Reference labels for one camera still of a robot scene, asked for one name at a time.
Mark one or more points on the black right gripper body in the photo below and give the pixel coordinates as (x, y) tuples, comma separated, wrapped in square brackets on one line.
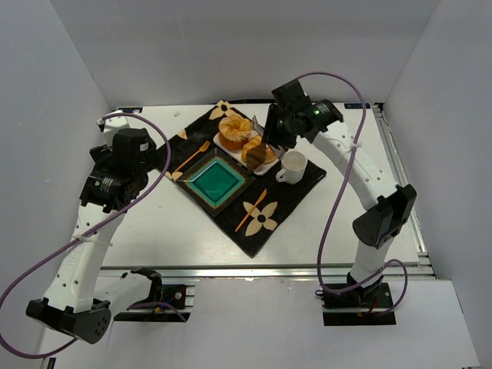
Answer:
[(274, 131)]

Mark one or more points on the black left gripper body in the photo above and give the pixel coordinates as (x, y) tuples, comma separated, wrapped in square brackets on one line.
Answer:
[(154, 152)]

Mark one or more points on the metal tongs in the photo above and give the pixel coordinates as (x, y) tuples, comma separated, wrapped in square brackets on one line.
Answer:
[(279, 151)]

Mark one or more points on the brown chocolate croissant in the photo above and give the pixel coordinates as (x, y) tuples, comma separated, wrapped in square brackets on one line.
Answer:
[(256, 156)]

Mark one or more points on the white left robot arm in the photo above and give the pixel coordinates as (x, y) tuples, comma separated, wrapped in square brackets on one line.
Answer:
[(72, 305)]

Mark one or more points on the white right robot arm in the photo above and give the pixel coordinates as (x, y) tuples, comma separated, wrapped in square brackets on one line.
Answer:
[(387, 205)]

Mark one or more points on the large sugared round bread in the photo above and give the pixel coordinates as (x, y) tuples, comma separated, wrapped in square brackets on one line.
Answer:
[(234, 132)]

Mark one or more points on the golden croissant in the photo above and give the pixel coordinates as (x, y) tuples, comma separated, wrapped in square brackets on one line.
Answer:
[(256, 140)]

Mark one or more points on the small glazed bun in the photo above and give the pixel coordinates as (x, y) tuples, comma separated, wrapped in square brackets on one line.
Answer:
[(270, 155)]

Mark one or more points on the white rectangular tray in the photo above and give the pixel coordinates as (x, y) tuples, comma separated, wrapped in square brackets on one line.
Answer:
[(236, 155)]

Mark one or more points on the white ceramic mug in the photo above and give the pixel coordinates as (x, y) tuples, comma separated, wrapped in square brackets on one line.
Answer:
[(293, 165)]

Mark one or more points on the orange plastic knife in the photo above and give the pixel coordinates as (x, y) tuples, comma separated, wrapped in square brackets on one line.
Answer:
[(258, 201)]

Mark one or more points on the orange plastic fork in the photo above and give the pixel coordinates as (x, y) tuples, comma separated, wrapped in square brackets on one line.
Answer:
[(202, 149)]

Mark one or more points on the black floral placemat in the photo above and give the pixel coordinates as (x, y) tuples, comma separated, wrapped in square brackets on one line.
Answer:
[(247, 207)]

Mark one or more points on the teal square plate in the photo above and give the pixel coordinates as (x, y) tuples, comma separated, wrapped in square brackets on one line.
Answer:
[(215, 181)]

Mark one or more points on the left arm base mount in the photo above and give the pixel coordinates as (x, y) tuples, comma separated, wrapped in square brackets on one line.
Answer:
[(160, 303)]

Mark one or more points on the aluminium table frame rail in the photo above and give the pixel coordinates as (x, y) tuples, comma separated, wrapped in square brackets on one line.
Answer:
[(407, 196)]

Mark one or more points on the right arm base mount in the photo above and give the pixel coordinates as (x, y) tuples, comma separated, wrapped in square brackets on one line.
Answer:
[(345, 311)]

